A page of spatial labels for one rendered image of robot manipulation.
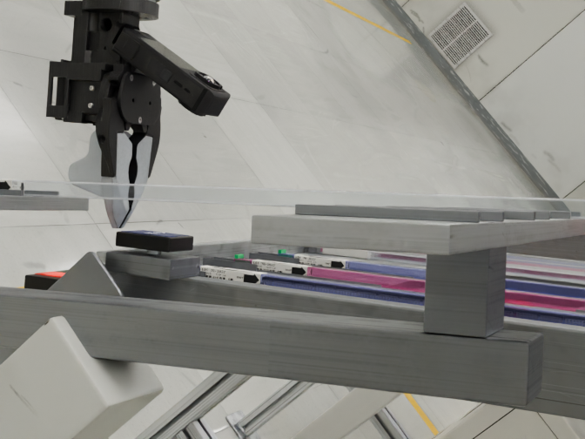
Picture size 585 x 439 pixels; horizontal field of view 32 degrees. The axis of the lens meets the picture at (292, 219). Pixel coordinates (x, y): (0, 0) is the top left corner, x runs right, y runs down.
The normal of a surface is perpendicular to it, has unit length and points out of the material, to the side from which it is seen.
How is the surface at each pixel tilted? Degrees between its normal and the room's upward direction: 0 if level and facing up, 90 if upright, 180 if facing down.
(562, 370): 90
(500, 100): 90
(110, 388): 0
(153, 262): 90
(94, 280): 90
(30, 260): 0
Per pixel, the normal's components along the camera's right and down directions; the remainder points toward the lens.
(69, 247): 0.72, -0.62
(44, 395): -0.39, 0.00
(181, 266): 0.92, 0.10
